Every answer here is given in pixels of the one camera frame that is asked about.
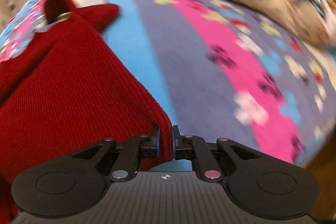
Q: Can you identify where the red knitted sweater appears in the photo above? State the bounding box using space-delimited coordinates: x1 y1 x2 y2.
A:
1 0 173 223

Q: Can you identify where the colourful floral bed blanket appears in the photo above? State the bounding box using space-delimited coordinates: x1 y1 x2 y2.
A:
1 0 335 166

